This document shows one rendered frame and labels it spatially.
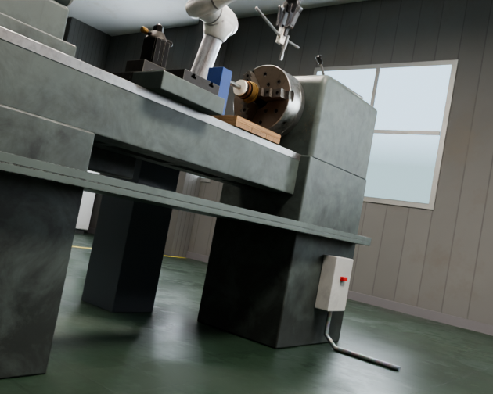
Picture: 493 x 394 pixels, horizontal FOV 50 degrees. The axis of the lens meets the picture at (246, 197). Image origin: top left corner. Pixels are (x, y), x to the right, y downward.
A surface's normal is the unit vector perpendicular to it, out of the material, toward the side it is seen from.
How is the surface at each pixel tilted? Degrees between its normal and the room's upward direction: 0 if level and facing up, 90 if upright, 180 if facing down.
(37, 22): 90
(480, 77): 90
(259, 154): 90
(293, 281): 90
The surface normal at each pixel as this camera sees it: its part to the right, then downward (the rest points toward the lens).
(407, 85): -0.62, -0.16
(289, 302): 0.78, 0.11
